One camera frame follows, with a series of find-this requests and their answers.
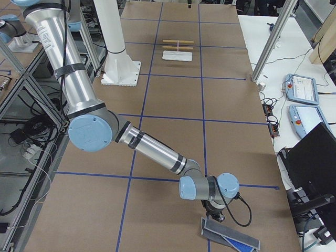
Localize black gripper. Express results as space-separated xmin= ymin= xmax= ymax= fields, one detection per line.
xmin=204 ymin=200 xmax=225 ymax=218

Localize grey blue microfibre towel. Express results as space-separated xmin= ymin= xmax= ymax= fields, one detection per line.
xmin=201 ymin=217 xmax=261 ymax=251

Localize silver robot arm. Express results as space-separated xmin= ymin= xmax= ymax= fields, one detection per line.
xmin=1 ymin=14 xmax=32 ymax=48
xmin=15 ymin=1 xmax=239 ymax=222

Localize lower wooden rack dowel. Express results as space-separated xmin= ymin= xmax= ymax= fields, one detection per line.
xmin=162 ymin=46 xmax=194 ymax=51

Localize wooden rack dowel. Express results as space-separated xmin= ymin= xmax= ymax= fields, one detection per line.
xmin=162 ymin=39 xmax=195 ymax=44
xmin=162 ymin=46 xmax=194 ymax=51

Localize upper wooden rack dowel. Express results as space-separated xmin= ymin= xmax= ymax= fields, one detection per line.
xmin=162 ymin=39 xmax=195 ymax=44

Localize black laptop computer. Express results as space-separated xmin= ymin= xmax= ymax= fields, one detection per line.
xmin=278 ymin=122 xmax=336 ymax=208

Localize near teach pendant tablet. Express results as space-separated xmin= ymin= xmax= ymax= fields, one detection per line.
xmin=289 ymin=104 xmax=330 ymax=139

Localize teach pendant tablet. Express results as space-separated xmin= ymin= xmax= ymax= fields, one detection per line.
xmin=283 ymin=73 xmax=319 ymax=105
xmin=289 ymin=104 xmax=330 ymax=139

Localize far teach pendant tablet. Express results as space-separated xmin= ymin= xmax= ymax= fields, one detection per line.
xmin=283 ymin=73 xmax=319 ymax=105

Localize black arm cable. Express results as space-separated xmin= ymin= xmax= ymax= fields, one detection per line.
xmin=225 ymin=193 xmax=252 ymax=226

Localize white central pedestal column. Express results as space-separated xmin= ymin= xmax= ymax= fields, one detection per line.
xmin=94 ymin=0 xmax=141 ymax=87

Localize aluminium frame post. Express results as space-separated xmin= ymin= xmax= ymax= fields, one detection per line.
xmin=251 ymin=0 xmax=297 ymax=82

